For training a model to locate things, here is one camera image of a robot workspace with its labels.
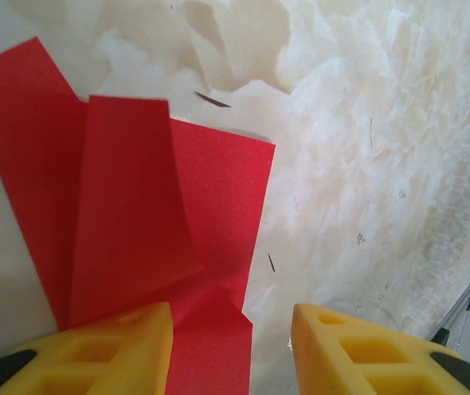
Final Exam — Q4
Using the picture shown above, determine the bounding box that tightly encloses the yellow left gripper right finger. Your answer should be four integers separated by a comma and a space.
291, 303, 470, 395

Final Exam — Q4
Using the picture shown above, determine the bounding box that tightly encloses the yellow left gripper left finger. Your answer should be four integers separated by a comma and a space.
0, 302, 175, 395

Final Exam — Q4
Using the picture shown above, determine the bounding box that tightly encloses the red cloth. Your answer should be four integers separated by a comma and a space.
0, 35, 277, 395

